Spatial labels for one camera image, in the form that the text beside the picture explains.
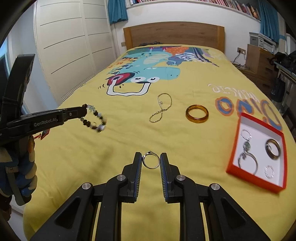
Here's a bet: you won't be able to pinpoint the small silver ring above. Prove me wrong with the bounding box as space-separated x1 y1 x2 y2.
264 165 275 179

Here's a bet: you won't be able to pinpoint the teal curtain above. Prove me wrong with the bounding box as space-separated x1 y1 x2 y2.
258 0 280 43
107 0 128 25

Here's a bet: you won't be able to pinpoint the cluttered desk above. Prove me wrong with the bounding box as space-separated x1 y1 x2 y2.
270 51 295 113

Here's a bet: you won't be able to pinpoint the amber translucent bangle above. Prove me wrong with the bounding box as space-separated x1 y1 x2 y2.
185 104 209 123

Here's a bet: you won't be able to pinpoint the gloved left hand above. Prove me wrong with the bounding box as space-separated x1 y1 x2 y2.
1 136 37 206

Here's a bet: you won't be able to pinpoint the silver wristwatch blue dial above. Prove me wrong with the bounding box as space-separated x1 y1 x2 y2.
238 141 258 175

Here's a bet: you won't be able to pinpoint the row of books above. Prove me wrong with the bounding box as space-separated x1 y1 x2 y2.
125 0 261 21

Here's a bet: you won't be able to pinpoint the teal curtain left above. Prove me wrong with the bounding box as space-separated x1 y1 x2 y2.
107 0 128 25

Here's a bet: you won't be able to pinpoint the red jewelry box tray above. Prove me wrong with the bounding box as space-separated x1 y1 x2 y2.
226 113 287 193

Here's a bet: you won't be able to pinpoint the yellow dinosaur bedspread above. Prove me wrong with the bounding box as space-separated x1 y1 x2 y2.
23 45 295 240

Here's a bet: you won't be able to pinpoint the white printer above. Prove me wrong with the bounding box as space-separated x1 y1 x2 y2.
249 32 276 54

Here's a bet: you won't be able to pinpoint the large silver hoop ring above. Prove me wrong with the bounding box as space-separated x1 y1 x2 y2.
240 128 253 141

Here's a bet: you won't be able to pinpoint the wall power socket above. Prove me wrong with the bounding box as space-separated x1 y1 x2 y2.
237 47 246 55

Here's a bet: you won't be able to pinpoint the dark brown wooden bangle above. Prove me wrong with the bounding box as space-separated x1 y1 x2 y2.
265 138 281 160

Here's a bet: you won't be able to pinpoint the gold chain necklace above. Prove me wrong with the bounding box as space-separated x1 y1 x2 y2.
149 93 173 124

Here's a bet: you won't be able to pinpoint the teal curtain right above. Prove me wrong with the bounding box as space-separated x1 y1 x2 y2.
258 0 280 43

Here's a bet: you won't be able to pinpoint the thin silver ring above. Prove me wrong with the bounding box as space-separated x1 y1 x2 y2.
141 151 161 170

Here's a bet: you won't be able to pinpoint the wooden nightstand drawers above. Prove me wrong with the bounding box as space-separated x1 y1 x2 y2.
238 44 277 97

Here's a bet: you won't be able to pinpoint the white wardrobe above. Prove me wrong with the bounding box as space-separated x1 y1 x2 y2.
33 0 115 104

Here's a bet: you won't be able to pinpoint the dark beaded bracelet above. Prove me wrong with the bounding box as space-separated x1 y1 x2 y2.
80 103 108 133

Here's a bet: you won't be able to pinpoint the wooden headboard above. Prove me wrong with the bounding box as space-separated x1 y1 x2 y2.
123 22 225 52

